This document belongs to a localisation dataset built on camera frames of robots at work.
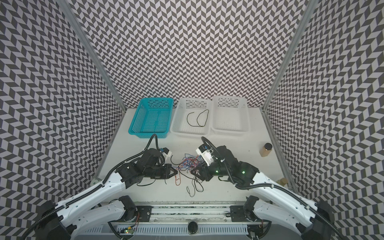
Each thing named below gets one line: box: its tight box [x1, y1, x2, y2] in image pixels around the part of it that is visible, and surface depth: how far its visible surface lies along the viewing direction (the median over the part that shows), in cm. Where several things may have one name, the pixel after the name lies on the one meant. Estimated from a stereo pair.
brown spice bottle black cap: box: [259, 142, 273, 157], surface depth 90 cm
